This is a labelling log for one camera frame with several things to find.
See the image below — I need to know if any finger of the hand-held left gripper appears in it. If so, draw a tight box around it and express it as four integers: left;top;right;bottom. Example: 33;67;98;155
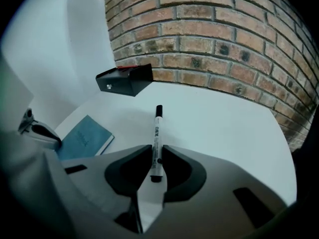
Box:
18;108;63;150

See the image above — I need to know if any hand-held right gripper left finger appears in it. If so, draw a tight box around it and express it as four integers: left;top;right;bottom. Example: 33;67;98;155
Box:
59;144;153;239

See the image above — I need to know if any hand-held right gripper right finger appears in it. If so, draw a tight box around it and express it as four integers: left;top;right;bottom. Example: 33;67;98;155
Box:
146;144;291;239

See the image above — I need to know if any blue notebook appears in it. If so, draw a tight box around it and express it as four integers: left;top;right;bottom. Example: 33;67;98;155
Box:
56;115;115;161

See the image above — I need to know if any white marker pen black cap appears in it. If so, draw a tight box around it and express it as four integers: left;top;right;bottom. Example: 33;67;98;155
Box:
150;105;165;183

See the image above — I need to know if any black metal pen holder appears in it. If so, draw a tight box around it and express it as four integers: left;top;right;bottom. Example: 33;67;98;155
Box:
95;63;154;98

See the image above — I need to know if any white desk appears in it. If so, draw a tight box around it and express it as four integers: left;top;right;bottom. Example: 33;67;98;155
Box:
53;80;299;207

